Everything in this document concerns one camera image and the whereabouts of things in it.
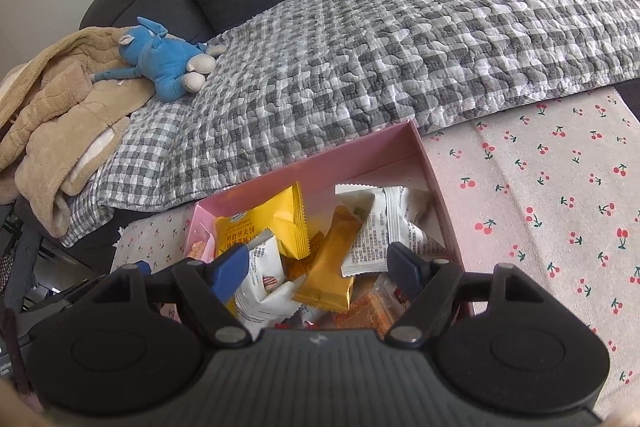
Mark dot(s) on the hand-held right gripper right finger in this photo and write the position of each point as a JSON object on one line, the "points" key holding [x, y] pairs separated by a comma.
{"points": [[405, 272]]}

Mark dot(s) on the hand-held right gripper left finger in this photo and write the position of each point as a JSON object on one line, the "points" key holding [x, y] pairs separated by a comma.
{"points": [[230, 272]]}

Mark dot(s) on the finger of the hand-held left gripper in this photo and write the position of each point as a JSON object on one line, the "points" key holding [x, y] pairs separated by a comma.
{"points": [[143, 267]]}

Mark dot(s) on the gold bar snack packet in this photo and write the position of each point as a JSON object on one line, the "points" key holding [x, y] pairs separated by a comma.
{"points": [[330, 267]]}

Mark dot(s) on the pink cardboard box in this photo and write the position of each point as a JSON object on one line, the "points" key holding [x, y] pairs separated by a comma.
{"points": [[435, 187]]}

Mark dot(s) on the white dotted snack packet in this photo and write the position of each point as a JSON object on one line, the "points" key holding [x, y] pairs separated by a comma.
{"points": [[262, 264]]}

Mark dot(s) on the pink rice cracker packet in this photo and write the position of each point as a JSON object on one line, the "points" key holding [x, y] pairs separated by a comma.
{"points": [[200, 239]]}

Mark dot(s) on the orange and white snack packet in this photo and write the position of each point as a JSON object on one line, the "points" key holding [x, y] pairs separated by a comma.
{"points": [[367, 242]]}

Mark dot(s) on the brown cracker packet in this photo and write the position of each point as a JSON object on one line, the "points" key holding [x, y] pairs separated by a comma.
{"points": [[365, 309]]}

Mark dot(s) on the white triangular snack packet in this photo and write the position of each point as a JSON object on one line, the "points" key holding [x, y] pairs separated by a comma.
{"points": [[420, 217]]}

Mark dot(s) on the white serrated snack packet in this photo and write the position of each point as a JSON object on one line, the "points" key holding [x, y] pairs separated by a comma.
{"points": [[275, 307]]}

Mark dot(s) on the yellow snack packet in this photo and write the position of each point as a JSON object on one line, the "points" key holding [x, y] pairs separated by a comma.
{"points": [[265, 222]]}

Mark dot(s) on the cherry print tablecloth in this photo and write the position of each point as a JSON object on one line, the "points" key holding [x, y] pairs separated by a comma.
{"points": [[550, 207]]}

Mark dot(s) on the beige fleece jacket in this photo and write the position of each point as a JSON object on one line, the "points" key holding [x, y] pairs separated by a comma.
{"points": [[55, 107]]}

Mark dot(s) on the blue plush toy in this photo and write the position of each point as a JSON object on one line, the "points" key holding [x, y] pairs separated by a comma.
{"points": [[160, 57]]}

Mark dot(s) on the grey checked quilt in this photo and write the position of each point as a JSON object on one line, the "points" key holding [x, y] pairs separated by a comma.
{"points": [[400, 57]]}

